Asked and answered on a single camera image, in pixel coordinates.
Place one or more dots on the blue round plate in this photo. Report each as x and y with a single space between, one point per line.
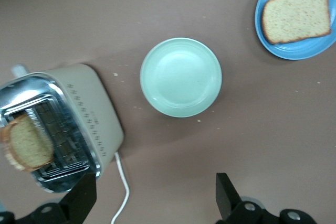
288 51

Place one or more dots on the beige chrome toaster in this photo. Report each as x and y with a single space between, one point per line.
99 119

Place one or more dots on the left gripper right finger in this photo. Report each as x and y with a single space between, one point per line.
236 211

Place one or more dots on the pale green round plate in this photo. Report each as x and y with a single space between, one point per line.
181 77

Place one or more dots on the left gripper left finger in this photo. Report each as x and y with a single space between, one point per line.
65 208

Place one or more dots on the brown bread slice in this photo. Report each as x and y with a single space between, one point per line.
29 142
296 14

